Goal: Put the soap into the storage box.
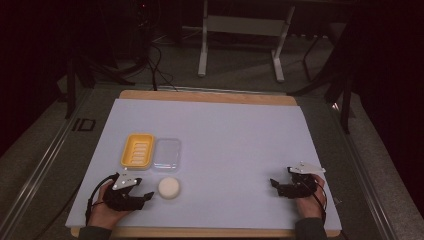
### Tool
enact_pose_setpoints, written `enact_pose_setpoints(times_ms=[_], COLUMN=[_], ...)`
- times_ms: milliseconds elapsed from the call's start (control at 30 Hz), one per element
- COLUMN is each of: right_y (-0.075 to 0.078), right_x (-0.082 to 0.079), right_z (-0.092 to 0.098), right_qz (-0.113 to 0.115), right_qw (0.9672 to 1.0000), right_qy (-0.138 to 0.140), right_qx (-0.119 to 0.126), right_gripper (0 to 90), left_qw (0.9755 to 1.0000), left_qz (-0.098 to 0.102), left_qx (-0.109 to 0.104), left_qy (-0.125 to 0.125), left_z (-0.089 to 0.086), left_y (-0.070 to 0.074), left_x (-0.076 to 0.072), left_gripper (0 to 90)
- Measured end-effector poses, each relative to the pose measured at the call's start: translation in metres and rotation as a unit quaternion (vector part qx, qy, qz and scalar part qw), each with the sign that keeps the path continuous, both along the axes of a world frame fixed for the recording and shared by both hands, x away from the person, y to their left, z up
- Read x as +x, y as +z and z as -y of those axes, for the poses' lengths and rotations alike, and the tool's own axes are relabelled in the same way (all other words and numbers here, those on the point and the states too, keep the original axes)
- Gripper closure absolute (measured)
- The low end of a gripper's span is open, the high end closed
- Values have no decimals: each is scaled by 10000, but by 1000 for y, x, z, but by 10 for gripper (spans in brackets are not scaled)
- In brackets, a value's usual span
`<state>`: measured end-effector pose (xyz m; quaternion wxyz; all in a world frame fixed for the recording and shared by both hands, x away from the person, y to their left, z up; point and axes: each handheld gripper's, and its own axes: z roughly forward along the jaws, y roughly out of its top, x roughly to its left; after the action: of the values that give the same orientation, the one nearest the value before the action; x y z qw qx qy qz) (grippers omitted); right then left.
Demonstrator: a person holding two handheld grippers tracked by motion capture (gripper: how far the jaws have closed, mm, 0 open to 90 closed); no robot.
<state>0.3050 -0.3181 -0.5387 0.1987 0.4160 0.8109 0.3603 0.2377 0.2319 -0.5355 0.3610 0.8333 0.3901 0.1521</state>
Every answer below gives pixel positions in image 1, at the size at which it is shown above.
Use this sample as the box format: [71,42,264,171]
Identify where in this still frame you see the person's right hand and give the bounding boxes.
[295,174,327,220]

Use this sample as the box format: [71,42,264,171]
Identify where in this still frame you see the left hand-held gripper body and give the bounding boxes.
[102,171,145,212]

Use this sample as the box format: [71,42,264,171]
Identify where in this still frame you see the clear plastic container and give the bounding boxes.
[152,137,183,171]

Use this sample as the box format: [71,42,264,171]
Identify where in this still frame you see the black floor cables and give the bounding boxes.
[126,0,179,92]

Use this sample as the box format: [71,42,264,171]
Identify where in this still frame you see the white metal stand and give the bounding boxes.
[197,0,297,83]

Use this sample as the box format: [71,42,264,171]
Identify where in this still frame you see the yellow soap dish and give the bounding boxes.
[120,133,156,171]

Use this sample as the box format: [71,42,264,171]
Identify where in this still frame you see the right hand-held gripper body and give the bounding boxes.
[275,161,327,200]

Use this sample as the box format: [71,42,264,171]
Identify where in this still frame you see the metal floor rail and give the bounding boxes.
[328,99,401,240]
[0,87,94,240]

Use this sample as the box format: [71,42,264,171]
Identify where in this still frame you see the white table mat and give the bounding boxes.
[65,98,343,232]

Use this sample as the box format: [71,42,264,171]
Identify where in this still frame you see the black tripod stand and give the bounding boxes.
[57,54,136,120]
[287,19,357,135]

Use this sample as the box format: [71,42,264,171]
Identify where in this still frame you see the round white soap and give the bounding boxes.
[157,176,181,200]

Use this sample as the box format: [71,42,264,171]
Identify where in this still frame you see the person's left hand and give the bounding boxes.
[87,182,132,231]

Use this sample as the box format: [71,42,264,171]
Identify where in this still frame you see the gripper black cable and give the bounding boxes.
[297,174,329,222]
[84,173,120,226]

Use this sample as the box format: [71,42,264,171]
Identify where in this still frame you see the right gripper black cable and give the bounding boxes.
[297,174,329,222]

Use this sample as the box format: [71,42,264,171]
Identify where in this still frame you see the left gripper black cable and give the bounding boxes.
[84,173,120,226]

